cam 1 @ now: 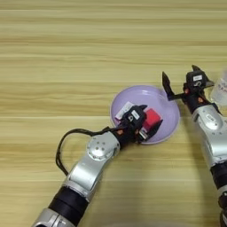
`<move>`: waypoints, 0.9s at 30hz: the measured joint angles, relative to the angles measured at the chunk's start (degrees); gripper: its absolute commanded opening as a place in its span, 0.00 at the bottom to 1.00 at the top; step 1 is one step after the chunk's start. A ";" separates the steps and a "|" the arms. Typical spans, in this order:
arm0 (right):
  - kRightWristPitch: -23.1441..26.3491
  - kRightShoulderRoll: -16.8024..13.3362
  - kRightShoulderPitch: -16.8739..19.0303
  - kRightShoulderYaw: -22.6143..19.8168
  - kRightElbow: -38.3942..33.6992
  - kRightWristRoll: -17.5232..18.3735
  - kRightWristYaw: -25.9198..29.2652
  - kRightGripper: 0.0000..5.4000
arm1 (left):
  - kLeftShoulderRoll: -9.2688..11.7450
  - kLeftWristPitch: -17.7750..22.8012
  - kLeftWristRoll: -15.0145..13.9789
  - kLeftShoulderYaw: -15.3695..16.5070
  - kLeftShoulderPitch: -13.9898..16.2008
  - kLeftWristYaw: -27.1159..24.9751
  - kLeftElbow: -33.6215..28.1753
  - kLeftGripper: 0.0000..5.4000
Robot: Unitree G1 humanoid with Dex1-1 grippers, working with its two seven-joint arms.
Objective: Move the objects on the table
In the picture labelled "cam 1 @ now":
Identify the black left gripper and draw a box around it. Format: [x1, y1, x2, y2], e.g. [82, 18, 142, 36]
[113, 104, 164, 147]

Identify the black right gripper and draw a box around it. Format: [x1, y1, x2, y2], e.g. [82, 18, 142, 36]
[161, 64, 215, 115]

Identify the red cube block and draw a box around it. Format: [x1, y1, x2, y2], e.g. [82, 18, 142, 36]
[143, 107, 162, 131]

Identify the clear bottle with red cap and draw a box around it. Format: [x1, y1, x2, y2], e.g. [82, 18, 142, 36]
[208, 69, 227, 108]

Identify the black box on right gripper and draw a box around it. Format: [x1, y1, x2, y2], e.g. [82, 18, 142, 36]
[185, 70, 207, 89]

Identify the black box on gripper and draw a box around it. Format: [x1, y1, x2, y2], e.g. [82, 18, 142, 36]
[125, 106, 148, 127]
[185, 70, 207, 89]

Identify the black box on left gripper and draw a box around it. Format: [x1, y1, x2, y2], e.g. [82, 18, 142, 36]
[125, 106, 148, 127]

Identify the lilac round plate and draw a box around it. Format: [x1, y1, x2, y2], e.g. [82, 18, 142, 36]
[110, 84, 181, 145]

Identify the white and pink eraser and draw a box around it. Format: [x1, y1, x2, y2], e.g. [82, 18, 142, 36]
[113, 101, 135, 122]

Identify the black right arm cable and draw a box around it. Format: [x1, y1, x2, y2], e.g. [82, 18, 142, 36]
[210, 101, 223, 117]

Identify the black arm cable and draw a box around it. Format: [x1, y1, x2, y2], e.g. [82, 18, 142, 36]
[210, 101, 223, 117]
[55, 126, 120, 177]

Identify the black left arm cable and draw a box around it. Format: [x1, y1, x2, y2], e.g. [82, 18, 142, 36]
[55, 126, 120, 177]

